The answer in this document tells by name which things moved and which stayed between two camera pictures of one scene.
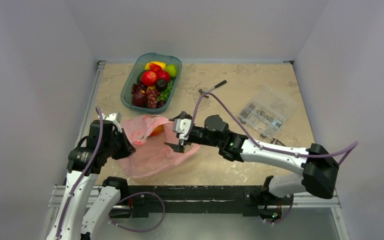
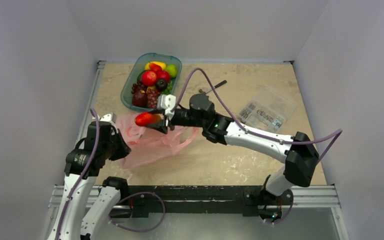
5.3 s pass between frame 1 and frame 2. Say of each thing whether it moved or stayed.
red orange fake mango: moved
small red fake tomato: stayed
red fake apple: stayed
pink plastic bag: moved
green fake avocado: stayed
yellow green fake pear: stayed
